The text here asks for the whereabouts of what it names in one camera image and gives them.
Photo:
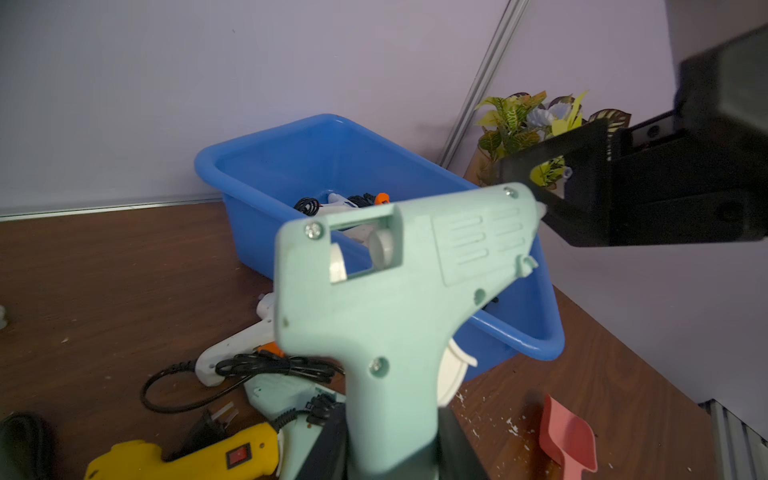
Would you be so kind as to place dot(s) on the yellow glue gun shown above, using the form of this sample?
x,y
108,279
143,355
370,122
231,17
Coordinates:
x,y
250,454

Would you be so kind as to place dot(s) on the small mint glue gun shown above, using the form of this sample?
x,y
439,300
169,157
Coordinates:
x,y
298,408

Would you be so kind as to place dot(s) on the pink plastic scoop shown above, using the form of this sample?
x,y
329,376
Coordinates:
x,y
568,440

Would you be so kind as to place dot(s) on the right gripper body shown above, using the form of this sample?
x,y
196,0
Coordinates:
x,y
698,174

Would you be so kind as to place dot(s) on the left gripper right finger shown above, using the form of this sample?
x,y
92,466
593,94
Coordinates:
x,y
457,460

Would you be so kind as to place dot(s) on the potted green plant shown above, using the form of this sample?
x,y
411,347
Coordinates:
x,y
514,123

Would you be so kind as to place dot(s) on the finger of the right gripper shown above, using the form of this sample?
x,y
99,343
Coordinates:
x,y
569,174

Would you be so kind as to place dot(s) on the blue plastic storage box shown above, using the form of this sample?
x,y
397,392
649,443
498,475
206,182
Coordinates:
x,y
263,175

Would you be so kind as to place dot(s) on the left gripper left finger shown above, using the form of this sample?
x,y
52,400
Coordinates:
x,y
327,460

